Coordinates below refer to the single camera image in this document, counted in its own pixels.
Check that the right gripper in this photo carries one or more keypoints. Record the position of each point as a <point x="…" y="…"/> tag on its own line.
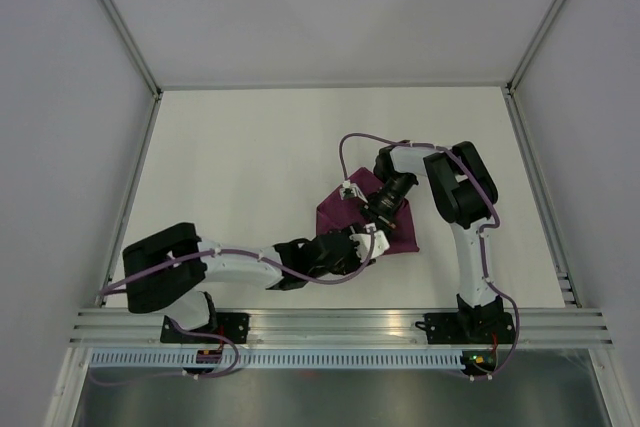
<point x="378" y="214"/>

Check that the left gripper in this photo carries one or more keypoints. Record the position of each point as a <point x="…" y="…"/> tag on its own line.
<point x="355" y="263"/>

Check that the purple cloth napkin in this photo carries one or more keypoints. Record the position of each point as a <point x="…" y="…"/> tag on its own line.
<point x="333" y="213"/>

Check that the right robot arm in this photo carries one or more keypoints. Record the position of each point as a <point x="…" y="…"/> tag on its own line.
<point x="464" y="195"/>

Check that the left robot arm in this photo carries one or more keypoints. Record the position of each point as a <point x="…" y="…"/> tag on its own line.
<point x="163" y="272"/>

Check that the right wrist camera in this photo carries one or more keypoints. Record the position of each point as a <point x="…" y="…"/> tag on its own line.
<point x="350" y="190"/>

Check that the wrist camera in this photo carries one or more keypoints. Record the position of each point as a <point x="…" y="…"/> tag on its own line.
<point x="375" y="239"/>
<point x="350" y="190"/>

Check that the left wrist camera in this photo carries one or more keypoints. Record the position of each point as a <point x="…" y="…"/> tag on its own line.
<point x="375" y="239"/>

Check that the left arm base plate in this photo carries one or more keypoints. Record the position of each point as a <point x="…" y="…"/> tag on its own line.
<point x="233" y="326"/>

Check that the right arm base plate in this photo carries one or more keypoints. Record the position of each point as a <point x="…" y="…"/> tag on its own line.
<point x="449" y="329"/>

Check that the right aluminium frame post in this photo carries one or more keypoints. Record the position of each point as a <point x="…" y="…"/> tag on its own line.
<point x="542" y="31"/>

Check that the aluminium frame post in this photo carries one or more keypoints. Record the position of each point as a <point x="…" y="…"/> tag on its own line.
<point x="118" y="23"/>
<point x="542" y="31"/>

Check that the aluminium front rail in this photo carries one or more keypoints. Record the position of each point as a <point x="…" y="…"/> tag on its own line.
<point x="333" y="328"/>

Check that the white slotted cable duct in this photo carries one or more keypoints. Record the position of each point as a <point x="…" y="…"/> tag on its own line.
<point x="280" y="358"/>

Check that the left aluminium frame post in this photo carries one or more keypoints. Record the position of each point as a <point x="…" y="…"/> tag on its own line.
<point x="118" y="23"/>

